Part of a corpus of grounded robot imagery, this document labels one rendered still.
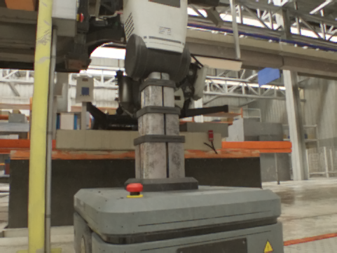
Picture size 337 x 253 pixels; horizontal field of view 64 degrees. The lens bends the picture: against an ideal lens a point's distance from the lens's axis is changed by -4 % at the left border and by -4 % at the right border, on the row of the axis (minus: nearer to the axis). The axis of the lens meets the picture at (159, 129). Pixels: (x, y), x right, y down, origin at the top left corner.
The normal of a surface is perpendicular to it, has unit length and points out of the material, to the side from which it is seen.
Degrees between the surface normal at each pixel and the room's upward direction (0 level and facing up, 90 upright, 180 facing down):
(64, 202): 90
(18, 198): 90
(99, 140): 90
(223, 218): 90
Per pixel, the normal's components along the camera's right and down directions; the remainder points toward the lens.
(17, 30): 0.31, 0.12
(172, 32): 0.39, -0.15
